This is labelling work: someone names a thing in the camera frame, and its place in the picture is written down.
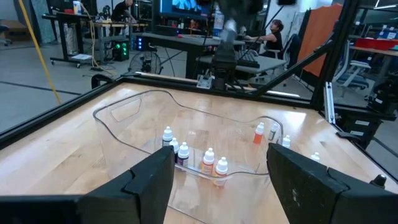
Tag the black floor fan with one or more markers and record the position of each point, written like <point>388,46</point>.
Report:
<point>145,64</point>

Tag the small dark food coloring bottle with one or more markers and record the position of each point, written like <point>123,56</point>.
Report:
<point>174,145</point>
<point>286,141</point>

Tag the clear plastic bin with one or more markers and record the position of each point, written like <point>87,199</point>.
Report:
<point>140,124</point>

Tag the person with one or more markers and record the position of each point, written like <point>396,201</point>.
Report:
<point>273,40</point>
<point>119,14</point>

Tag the small dark bottle white label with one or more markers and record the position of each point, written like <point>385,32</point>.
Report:
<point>273,131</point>
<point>167,136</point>

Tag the grey desk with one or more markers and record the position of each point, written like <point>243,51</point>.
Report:
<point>267,63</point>

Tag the red storage bin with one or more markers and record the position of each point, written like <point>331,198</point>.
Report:
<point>373,43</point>

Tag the black keyboard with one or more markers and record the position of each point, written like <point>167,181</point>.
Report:
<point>248,63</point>

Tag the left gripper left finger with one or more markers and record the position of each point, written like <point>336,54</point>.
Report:
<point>102,202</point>

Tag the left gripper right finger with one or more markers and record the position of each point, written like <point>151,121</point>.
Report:
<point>326,199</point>

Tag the orange panel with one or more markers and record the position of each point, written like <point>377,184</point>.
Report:
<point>320,37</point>

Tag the computer tower green lights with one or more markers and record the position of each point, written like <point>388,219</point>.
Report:
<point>120,49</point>

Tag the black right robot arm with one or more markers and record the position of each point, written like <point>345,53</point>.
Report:
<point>224,62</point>

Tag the small brown food coloring bottle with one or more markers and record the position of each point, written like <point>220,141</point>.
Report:
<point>315,156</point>

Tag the white office chair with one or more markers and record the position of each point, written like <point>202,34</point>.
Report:
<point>353,81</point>

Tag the small purple food coloring bottle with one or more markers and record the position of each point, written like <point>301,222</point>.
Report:
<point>183,154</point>

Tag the dark office desk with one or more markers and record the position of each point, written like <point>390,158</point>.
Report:
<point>186,40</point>

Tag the black aluminium table frame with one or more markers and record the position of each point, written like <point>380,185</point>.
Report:
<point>46,117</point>

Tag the large display screen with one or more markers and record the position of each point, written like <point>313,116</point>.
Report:
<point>183,7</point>

